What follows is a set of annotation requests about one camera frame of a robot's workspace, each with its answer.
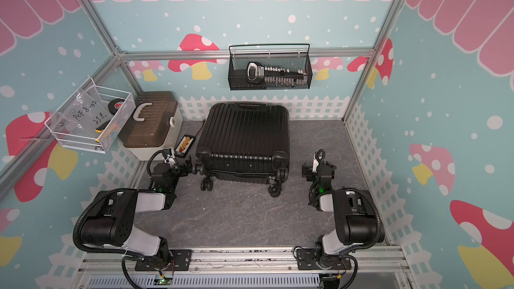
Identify black tray orange bits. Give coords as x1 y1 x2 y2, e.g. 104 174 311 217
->
174 135 196 158

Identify black tape roll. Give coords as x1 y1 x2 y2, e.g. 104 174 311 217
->
108 98 125 116

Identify clear plastic wall bin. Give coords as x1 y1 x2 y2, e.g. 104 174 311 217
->
44 78 135 154

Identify plastic bag with writing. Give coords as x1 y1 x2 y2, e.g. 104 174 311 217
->
62 89 113 138

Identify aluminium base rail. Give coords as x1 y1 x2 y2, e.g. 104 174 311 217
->
71 245 414 289

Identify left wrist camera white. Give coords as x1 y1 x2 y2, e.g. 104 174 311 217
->
161 149 177 166

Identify brown lid storage box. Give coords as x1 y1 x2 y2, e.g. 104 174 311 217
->
118 91 183 161

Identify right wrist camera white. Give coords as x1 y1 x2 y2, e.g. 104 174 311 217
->
312 157 319 173

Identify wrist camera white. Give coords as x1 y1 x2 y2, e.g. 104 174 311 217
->
312 157 319 173
161 149 177 166

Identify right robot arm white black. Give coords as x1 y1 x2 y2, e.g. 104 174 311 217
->
293 149 386 270

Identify socket set in basket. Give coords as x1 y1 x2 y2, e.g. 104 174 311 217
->
246 62 307 87

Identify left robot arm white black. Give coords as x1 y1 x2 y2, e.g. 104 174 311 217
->
72 149 193 270

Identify black wire mesh basket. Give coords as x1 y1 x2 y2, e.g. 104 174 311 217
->
228 44 313 90

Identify black hard-shell suitcase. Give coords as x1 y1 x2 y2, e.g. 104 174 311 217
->
194 102 290 197

